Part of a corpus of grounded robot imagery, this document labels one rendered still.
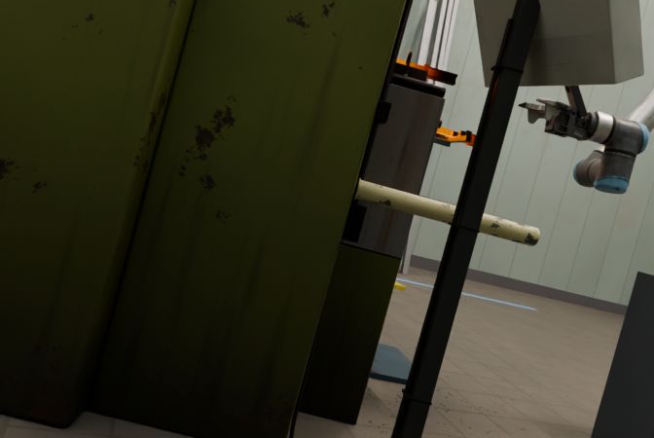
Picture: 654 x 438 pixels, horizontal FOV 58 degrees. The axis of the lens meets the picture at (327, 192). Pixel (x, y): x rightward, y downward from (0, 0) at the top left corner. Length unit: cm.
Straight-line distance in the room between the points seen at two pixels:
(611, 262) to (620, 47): 648
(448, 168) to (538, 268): 161
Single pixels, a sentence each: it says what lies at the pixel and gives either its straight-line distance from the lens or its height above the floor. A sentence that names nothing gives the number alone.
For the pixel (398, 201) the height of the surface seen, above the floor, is 62.
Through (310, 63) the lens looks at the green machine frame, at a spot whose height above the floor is 86.
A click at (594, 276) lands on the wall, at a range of 747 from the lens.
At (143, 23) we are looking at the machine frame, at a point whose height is 82.
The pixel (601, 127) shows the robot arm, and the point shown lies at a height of 98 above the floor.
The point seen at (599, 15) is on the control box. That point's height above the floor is 103.
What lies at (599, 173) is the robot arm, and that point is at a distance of 195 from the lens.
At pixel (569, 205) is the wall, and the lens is 707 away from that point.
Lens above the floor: 62
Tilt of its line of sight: 1 degrees down
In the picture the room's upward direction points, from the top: 15 degrees clockwise
